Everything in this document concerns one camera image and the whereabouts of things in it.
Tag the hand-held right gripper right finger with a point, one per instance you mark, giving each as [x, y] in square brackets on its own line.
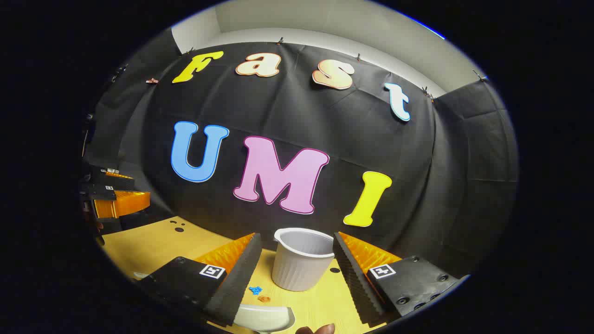
[359, 287]

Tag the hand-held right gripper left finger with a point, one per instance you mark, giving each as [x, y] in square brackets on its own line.
[234, 287]

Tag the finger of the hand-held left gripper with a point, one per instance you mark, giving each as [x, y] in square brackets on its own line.
[116, 178]
[125, 203]

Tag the blue paper scrap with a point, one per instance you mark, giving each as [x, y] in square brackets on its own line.
[255, 291]

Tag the orange paper scrap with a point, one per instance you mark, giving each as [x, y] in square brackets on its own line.
[264, 299]

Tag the white plastic dustpan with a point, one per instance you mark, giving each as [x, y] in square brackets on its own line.
[264, 317]

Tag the white ribbed garbage bin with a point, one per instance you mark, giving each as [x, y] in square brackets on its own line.
[299, 269]

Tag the wooden desktop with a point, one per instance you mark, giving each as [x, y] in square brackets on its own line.
[153, 246]

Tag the black backdrop cloth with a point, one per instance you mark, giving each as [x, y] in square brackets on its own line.
[325, 120]

